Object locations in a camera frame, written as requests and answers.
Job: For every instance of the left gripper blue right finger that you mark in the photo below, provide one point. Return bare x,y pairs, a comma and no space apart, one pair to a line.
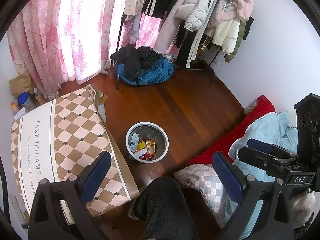
230,176

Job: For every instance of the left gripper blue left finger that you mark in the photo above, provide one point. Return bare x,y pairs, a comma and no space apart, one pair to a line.
92,176

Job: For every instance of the white blue carton box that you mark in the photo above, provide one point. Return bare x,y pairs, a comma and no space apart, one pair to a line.
134,142

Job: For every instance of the red torn wrapper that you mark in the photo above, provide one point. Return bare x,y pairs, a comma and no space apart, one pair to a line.
147,156

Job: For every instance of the orange yellow snack bag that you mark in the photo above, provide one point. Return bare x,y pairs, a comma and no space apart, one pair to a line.
150,146

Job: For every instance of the white barcode box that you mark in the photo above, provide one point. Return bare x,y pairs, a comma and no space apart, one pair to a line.
140,153

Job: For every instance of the yellow snack packet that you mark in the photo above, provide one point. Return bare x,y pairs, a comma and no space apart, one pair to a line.
141,145

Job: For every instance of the white round trash bin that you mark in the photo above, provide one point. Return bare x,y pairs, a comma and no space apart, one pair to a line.
148,130

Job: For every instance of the checkered pastel pillow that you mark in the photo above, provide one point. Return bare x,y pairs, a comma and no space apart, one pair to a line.
204,179

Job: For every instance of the checkered brown table cloth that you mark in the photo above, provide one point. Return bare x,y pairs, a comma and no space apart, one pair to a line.
59,139

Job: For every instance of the black fuzzy trouser leg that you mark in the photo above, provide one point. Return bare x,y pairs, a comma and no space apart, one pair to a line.
163,207

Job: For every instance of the red blanket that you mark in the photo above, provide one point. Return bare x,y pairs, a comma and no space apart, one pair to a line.
224,143

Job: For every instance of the white power strip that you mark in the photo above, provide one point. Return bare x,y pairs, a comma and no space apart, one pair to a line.
14,204

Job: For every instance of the clear plastic bottle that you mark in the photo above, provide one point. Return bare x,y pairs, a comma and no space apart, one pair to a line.
39,96

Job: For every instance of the blue lid white canister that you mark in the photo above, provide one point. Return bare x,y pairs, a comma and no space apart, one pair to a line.
25,100

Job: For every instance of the orange small bottle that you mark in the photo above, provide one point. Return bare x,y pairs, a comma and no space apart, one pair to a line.
15,107

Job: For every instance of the black clothes rack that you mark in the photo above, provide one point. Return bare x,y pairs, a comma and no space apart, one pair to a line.
174,42

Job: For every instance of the brown paper bag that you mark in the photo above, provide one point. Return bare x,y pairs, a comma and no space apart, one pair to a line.
22,83

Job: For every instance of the black clothes pile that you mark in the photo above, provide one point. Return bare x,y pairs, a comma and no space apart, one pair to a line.
135,60

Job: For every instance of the blue jacket pile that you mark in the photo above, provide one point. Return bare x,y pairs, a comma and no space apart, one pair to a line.
161,71

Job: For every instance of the cream fleece jacket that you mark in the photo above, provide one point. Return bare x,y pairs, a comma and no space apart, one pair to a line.
225,35

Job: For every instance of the pink floral curtain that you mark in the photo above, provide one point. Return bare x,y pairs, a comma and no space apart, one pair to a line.
56,41

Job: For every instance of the white puffer jacket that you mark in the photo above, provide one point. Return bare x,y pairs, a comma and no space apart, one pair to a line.
194,13

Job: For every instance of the pink fleece coat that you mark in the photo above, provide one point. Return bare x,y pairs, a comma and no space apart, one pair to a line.
225,10

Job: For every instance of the small beige hanging bag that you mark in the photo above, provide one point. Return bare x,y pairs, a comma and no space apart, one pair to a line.
132,7

